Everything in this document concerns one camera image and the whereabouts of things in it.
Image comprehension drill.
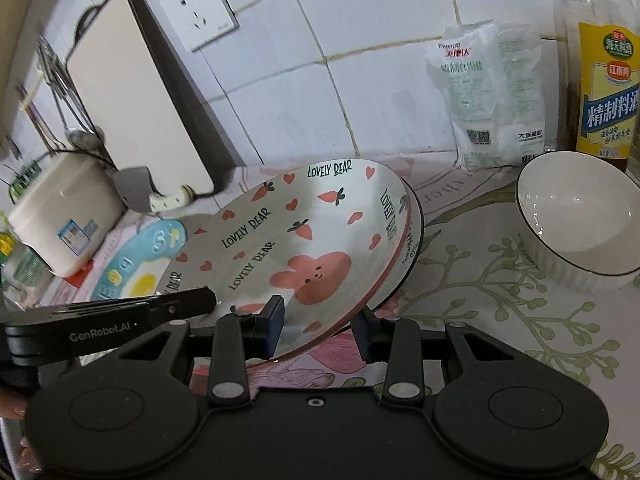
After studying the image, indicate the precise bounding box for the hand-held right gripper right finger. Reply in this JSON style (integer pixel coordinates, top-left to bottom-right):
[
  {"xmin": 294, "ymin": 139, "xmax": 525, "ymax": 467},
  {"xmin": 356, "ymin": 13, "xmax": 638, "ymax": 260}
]
[{"xmin": 350, "ymin": 305, "xmax": 507, "ymax": 408}]

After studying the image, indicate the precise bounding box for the white ribbed bowl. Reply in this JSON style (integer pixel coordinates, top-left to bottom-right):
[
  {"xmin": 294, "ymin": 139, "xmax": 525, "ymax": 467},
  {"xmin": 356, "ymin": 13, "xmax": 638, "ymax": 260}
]
[{"xmin": 515, "ymin": 151, "xmax": 640, "ymax": 295}]

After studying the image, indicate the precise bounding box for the blue egg print plate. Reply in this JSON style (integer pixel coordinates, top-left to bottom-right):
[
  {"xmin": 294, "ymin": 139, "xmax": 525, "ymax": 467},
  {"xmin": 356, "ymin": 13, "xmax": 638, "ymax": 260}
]
[{"xmin": 90, "ymin": 218, "xmax": 189, "ymax": 307}]

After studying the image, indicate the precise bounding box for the cream rice cooker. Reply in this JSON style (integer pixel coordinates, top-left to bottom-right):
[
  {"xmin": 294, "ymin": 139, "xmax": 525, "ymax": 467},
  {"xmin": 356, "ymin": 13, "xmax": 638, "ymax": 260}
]
[{"xmin": 7, "ymin": 150, "xmax": 127, "ymax": 279}]

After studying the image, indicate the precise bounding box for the white cutting board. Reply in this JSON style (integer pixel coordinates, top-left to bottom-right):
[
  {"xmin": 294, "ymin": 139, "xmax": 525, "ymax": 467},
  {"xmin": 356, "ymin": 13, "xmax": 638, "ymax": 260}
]
[{"xmin": 65, "ymin": 0, "xmax": 237, "ymax": 197}]

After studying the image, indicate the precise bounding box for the black rimmed white plate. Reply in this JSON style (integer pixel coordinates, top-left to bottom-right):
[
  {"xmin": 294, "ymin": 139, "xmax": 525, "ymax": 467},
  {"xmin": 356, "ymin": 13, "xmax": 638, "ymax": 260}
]
[{"xmin": 367, "ymin": 179, "xmax": 427, "ymax": 312}]

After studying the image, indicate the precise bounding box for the yellow label cooking wine bottle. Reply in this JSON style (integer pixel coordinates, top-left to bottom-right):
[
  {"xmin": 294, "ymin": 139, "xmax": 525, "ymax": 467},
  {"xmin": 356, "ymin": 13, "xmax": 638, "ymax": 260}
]
[{"xmin": 553, "ymin": 0, "xmax": 640, "ymax": 174}]

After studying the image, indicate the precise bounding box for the white salt bag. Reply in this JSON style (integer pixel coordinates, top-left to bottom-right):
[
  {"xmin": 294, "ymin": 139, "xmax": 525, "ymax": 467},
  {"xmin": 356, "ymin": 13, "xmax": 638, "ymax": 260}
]
[
  {"xmin": 426, "ymin": 20, "xmax": 517, "ymax": 169},
  {"xmin": 492, "ymin": 22, "xmax": 546, "ymax": 166}
]

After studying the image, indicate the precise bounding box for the pink bunny print plate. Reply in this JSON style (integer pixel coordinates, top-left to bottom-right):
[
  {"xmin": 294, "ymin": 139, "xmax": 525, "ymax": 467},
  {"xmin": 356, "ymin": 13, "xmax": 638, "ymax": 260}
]
[{"xmin": 154, "ymin": 158, "xmax": 414, "ymax": 362}]

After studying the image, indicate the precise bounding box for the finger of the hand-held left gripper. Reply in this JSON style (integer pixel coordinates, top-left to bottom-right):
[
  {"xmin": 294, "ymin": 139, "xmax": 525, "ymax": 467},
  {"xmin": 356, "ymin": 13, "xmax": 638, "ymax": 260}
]
[{"xmin": 47, "ymin": 287, "xmax": 219, "ymax": 323}]

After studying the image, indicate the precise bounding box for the cleaver with white handle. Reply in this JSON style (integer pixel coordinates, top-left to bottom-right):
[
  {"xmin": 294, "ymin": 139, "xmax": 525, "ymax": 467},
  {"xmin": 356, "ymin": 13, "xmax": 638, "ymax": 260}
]
[{"xmin": 112, "ymin": 166, "xmax": 196, "ymax": 213}]

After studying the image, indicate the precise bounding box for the floral tablecloth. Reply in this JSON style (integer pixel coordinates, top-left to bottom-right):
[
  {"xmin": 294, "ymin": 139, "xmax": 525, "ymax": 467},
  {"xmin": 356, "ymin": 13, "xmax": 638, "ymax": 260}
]
[{"xmin": 50, "ymin": 152, "xmax": 640, "ymax": 480}]

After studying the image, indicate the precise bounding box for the person's left hand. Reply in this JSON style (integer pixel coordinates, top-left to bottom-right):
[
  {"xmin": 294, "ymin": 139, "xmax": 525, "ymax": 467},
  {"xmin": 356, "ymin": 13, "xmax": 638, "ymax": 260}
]
[{"xmin": 0, "ymin": 384, "xmax": 47, "ymax": 474}]

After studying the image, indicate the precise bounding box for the green plastic container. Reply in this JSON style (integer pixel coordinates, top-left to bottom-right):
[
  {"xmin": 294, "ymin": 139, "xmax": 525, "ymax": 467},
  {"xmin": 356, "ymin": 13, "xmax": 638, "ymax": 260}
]
[{"xmin": 0, "ymin": 240, "xmax": 54, "ymax": 295}]

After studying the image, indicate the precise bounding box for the metal ladle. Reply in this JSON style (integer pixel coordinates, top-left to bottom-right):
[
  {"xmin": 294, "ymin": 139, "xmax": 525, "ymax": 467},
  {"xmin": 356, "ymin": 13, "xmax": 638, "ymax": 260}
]
[{"xmin": 37, "ymin": 42, "xmax": 107, "ymax": 153}]

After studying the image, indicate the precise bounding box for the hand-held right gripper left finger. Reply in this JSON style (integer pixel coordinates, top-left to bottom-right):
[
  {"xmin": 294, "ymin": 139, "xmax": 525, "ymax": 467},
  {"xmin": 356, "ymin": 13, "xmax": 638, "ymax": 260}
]
[{"xmin": 117, "ymin": 294, "xmax": 286, "ymax": 408}]

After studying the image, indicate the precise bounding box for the white wall socket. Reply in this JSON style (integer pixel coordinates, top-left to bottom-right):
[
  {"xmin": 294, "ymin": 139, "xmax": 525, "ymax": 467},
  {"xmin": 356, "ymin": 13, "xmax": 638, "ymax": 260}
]
[{"xmin": 158, "ymin": 0, "xmax": 240, "ymax": 53}]

